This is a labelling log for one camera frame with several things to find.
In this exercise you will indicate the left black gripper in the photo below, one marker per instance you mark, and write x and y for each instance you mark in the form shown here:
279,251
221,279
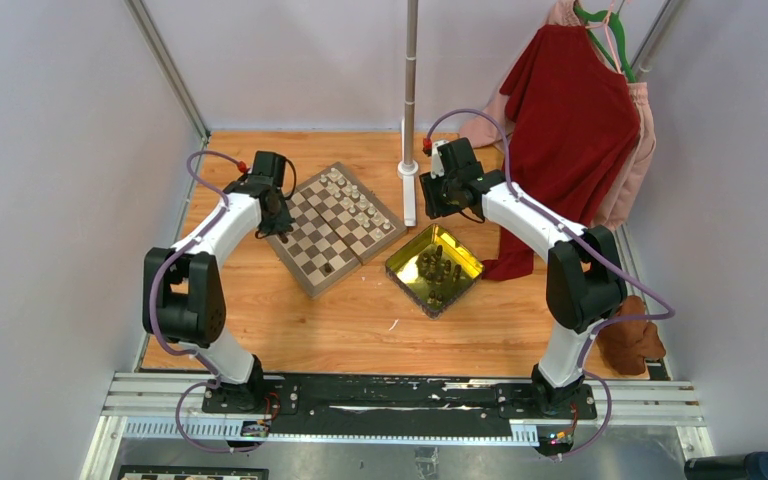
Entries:
282,224

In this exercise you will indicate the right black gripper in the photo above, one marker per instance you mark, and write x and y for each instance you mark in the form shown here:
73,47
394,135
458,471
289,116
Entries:
434,207

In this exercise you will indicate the wooden folding chess board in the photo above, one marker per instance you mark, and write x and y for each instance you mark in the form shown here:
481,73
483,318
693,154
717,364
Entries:
339,221

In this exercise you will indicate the gold metal tray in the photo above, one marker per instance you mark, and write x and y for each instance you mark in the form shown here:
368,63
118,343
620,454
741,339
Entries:
434,269

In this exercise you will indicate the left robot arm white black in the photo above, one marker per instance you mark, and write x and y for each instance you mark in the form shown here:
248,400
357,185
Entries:
184,305

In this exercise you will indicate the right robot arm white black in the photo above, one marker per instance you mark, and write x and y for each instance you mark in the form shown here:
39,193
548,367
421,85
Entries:
583,283

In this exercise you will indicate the white stand base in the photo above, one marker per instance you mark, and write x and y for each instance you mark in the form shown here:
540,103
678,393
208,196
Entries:
409,192

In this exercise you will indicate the pink garment on hanger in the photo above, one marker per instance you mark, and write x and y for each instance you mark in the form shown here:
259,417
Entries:
617,203

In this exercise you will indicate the red shirt on hanger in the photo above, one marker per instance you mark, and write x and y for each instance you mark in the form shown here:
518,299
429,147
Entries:
574,123

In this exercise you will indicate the grey metal stand pole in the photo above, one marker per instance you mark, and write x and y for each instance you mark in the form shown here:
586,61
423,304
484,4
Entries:
408,126

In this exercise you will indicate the green clothes hanger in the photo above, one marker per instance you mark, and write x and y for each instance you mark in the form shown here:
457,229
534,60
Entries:
608,34

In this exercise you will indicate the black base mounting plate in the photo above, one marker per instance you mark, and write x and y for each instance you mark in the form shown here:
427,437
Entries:
392,406

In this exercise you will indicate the brown crumpled cloth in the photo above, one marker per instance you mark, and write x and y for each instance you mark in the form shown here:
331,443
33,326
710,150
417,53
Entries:
626,346

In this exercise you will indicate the dark blue bottle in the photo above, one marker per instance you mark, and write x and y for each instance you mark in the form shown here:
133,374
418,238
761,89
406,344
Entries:
751,466

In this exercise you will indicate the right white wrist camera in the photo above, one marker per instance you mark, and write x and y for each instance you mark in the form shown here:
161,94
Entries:
432,150

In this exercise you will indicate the aluminium rail frame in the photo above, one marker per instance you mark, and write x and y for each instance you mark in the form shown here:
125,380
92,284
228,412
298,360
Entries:
162,425

